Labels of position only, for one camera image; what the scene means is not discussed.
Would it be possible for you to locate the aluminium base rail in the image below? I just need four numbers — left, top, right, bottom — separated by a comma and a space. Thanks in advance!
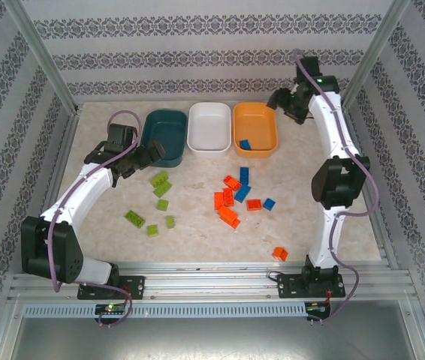
8, 262, 418, 301

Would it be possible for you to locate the aluminium side rail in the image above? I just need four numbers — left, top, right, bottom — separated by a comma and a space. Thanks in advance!
23, 106, 82, 273
338, 100, 399, 271

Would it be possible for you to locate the aluminium frame post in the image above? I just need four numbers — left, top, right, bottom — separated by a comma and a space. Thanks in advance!
4, 0, 80, 113
342, 0, 411, 110

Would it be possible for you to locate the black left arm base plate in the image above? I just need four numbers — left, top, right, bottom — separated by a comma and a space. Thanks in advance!
77, 275, 146, 301

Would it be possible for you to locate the gray metal lower panel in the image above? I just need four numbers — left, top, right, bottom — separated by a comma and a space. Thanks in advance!
9, 316, 425, 360

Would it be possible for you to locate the large green lego brick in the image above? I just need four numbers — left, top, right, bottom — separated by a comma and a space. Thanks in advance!
152, 181, 173, 199
150, 171, 170, 188
124, 209, 146, 229

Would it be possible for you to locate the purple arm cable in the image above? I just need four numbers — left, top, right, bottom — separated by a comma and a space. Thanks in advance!
295, 59, 381, 327
47, 110, 142, 329

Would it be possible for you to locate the white plastic container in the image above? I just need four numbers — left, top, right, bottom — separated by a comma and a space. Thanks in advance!
187, 101, 233, 158

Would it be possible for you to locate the teal plastic container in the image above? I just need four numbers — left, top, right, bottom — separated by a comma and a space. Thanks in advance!
140, 108, 189, 169

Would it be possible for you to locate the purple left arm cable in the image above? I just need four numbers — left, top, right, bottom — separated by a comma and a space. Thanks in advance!
47, 110, 142, 329

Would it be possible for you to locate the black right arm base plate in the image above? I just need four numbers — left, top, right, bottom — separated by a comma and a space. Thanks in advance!
276, 271, 345, 299

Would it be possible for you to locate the medium orange lego brick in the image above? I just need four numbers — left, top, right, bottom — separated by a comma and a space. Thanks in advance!
222, 175, 243, 191

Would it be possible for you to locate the orange plastic container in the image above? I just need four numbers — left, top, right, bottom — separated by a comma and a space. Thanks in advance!
232, 101, 279, 159

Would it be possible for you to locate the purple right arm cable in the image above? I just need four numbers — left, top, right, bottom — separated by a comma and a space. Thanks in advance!
295, 59, 381, 327

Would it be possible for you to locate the gray slotted cable duct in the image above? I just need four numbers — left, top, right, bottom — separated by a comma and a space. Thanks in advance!
23, 302, 308, 319

